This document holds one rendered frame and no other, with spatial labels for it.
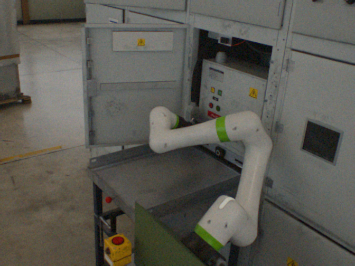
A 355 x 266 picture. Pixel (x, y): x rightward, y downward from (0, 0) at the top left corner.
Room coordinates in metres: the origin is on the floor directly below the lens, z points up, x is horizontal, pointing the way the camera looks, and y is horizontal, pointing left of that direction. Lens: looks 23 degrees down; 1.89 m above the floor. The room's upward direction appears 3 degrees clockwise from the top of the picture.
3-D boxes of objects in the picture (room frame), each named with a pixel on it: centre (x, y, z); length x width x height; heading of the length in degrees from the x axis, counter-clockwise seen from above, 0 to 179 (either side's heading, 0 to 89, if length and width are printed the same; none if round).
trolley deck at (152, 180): (1.82, 0.00, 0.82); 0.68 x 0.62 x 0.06; 128
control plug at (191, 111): (2.17, -0.12, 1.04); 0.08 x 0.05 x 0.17; 128
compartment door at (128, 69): (2.22, 0.23, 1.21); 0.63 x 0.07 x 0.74; 108
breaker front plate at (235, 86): (2.05, -0.30, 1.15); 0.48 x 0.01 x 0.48; 38
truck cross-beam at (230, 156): (2.06, -0.32, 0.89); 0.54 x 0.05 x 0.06; 38
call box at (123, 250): (1.19, 0.18, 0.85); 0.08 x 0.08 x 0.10; 38
